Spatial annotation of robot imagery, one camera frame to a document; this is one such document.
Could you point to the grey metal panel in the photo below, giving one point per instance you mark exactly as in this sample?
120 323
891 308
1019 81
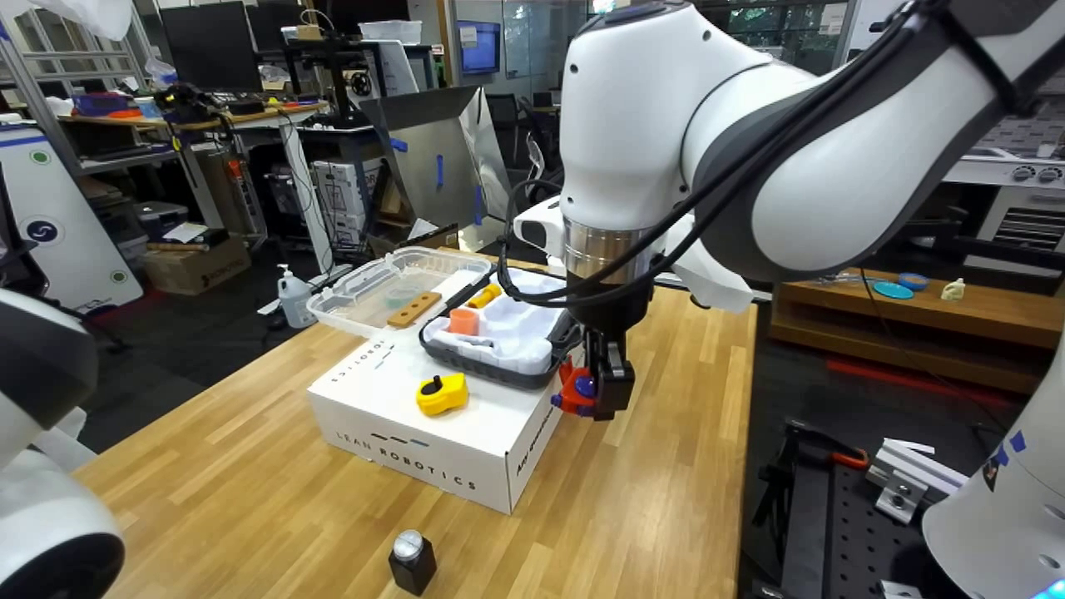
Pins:
443 168

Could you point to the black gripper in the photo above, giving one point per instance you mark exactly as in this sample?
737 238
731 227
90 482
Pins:
611 308

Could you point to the white appliance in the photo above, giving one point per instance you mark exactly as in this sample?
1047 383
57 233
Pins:
1019 210

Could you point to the small black silver-topped object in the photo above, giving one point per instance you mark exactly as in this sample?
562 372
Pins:
410 565

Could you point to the blue disc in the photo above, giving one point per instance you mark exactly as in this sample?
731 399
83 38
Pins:
893 291

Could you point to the small white item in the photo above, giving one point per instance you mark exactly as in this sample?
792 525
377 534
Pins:
955 291

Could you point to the wooden block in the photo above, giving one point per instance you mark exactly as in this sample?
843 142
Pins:
413 310

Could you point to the yellow measuring tape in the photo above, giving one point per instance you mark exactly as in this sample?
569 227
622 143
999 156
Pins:
441 399

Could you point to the small yellow block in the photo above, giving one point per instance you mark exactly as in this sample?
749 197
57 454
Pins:
485 296

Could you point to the white-legged desk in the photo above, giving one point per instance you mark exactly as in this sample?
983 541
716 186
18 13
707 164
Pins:
302 177

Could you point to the clear plastic bin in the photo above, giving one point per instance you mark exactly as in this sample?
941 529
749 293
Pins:
369 287

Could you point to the clear sanitizer bottle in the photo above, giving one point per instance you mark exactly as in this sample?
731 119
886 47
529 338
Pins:
295 300

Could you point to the black monitor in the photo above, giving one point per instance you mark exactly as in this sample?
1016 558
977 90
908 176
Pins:
212 51

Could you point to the red measuring tape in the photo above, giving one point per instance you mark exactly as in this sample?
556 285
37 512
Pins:
571 392

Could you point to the aluminium extrusion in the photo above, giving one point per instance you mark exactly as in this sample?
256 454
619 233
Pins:
917 470

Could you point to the small orange item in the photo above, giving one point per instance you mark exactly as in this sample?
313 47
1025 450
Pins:
465 322

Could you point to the white and black round device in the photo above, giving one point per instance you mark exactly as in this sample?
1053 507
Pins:
44 502

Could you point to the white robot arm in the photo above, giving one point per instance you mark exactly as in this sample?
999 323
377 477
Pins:
666 112

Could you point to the brown cardboard box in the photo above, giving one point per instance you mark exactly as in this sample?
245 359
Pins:
194 268

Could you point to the white cardboard box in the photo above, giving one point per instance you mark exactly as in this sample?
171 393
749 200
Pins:
443 454

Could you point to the white machine blue trim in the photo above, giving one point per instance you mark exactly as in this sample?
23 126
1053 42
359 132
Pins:
63 220

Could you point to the black perforated cart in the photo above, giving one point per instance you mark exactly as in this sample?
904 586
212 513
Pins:
855 543

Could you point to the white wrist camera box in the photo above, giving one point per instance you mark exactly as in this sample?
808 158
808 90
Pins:
538 227

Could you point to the wooden shelf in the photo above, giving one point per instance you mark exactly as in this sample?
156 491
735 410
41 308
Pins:
910 322

